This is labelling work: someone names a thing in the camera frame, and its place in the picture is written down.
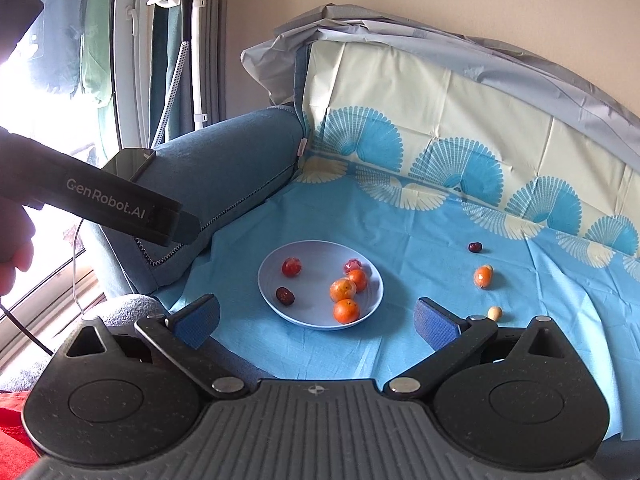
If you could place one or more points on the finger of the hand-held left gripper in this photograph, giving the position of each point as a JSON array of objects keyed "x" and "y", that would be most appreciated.
[{"x": 175, "y": 225}]

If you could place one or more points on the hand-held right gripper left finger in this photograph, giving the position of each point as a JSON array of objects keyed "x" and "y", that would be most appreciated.
[{"x": 200, "y": 318}]

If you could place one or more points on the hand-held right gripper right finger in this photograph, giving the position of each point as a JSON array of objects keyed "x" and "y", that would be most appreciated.
[{"x": 435, "y": 322}]

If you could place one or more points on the dark red jujube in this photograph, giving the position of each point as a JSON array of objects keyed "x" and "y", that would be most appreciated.
[
  {"x": 285, "y": 295},
  {"x": 475, "y": 247}
]

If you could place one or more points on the plastic-wrapped mandarin orange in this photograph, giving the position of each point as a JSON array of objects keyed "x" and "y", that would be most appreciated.
[{"x": 343, "y": 289}]

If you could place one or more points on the plastic-wrapped red fruit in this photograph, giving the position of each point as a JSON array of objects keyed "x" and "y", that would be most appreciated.
[
  {"x": 352, "y": 264},
  {"x": 291, "y": 266}
]

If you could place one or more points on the light blue plate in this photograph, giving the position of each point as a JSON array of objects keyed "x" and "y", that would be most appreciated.
[{"x": 310, "y": 310}]

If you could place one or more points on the person's left hand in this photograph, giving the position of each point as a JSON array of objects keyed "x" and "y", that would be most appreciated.
[{"x": 15, "y": 245}]

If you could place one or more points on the black smartphone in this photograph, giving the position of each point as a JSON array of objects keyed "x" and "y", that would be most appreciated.
[{"x": 129, "y": 164}]

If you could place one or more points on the grey fleece cloth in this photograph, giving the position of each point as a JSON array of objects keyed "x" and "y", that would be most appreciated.
[{"x": 120, "y": 307}]

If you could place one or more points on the blue fan-patterned cloth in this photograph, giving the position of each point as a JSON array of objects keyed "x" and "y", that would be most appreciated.
[{"x": 430, "y": 210}]

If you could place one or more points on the hanging clothes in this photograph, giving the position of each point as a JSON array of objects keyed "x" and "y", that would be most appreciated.
[{"x": 65, "y": 25}]

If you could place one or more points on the white steamer stand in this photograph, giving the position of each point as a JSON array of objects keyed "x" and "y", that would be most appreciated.
[{"x": 200, "y": 60}]

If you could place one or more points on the dark flat object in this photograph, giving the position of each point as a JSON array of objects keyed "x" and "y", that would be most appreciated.
[{"x": 17, "y": 15}]

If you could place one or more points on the dark garment steamer head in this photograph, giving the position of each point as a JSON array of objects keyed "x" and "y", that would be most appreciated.
[{"x": 185, "y": 0}]

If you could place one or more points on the red cloth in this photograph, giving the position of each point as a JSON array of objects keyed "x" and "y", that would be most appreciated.
[{"x": 15, "y": 425}]

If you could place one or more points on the grey cover sheet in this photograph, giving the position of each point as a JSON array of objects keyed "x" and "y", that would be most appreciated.
[{"x": 475, "y": 45}]

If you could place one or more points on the white window frame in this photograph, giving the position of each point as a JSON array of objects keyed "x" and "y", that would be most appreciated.
[{"x": 131, "y": 60}]

